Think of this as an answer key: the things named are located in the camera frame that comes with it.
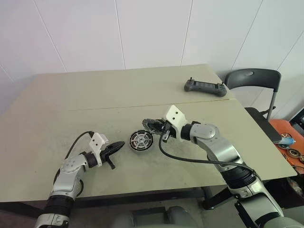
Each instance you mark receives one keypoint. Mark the black folding chair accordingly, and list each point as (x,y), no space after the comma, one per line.
(251,76)

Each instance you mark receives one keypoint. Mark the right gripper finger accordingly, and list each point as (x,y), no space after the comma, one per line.
(159,131)
(158,122)

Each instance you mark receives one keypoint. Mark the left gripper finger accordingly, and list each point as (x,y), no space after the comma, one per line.
(116,150)
(117,145)

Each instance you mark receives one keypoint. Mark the grey toothed motor cover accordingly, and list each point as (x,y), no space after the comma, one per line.
(145,123)

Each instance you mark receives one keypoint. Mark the grey rounded shape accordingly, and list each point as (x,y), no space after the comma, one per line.
(178,216)

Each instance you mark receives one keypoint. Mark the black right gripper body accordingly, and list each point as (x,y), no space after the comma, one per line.
(169,133)

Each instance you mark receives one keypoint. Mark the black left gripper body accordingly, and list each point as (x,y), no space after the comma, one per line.
(105,155)

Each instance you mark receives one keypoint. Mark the round metal bearing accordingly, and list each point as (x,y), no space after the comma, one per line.
(293,152)

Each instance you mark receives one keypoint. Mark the dark grey remote controller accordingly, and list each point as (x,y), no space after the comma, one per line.
(204,86)

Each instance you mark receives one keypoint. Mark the black table frame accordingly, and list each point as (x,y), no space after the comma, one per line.
(142,193)

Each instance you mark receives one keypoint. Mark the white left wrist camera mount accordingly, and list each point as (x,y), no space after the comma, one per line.
(96,142)

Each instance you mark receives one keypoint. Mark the black spoked motor rotor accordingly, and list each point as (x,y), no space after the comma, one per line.
(140,141)

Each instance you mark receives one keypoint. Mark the silver motor housing with windings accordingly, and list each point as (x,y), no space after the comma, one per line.
(141,150)

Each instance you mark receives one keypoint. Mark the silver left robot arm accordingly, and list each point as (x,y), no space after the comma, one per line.
(69,166)

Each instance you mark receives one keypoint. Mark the blue and white small part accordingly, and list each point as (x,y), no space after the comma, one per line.
(286,140)

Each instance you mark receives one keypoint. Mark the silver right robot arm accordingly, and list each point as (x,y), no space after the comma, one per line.
(213,142)

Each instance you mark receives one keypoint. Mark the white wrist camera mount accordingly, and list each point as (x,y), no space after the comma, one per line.
(96,142)
(174,114)

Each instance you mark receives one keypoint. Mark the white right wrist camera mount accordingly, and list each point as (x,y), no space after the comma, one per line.
(174,114)

